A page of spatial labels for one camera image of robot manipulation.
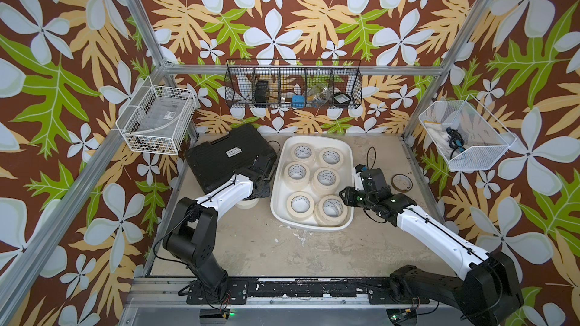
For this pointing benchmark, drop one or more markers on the black wire basket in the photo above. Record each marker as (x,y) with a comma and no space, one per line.
(293,84)

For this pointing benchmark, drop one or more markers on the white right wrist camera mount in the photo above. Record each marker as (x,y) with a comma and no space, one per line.
(358,182)

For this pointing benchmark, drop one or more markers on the cream tape roll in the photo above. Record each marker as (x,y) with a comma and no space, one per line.
(300,206)
(330,211)
(247,204)
(303,153)
(325,182)
(296,176)
(331,158)

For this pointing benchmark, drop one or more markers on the aluminium frame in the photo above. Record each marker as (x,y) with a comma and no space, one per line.
(70,69)

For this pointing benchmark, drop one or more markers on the black plastic tool case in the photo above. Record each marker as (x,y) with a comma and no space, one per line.
(214,163)

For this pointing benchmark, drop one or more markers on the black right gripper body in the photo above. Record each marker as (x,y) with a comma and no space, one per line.
(365,201)

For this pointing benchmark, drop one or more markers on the white plastic storage box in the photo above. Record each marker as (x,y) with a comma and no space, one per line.
(281,192)

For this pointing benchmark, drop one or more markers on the white wire basket left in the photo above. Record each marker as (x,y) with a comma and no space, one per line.
(157,118)

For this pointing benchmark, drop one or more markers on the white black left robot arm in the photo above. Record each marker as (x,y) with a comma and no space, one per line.
(192,233)

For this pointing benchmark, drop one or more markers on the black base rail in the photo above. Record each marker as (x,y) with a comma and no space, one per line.
(239,290)

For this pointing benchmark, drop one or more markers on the white mesh basket right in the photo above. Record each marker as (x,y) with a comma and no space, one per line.
(466,134)

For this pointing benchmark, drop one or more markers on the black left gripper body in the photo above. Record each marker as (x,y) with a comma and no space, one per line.
(266,189)

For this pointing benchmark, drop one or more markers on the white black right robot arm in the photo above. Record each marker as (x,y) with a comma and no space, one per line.
(485,287)

